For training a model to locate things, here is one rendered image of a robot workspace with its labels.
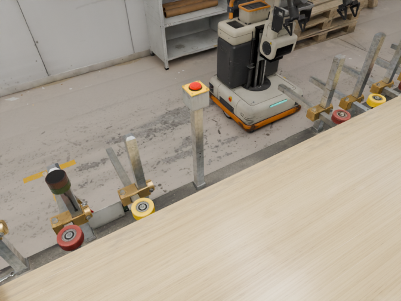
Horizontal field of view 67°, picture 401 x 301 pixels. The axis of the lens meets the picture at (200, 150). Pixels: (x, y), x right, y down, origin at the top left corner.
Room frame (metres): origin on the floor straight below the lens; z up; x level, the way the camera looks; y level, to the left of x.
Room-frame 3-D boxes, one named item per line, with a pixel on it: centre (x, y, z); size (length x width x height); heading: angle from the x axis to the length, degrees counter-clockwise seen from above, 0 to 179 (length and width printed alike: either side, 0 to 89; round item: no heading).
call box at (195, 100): (0.89, 0.01, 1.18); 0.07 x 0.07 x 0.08; 29
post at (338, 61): (1.25, -0.64, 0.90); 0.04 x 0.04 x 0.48; 29
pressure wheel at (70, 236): (0.53, 0.44, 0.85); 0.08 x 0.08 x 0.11
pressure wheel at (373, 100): (1.24, -0.88, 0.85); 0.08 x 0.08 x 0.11
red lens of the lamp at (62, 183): (0.60, 0.43, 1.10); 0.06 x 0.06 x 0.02
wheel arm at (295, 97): (1.29, -0.57, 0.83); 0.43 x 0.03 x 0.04; 29
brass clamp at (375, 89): (1.49, -1.05, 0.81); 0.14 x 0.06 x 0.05; 119
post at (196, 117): (0.89, 0.01, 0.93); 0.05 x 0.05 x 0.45; 29
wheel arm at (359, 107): (1.42, -0.79, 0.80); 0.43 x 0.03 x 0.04; 29
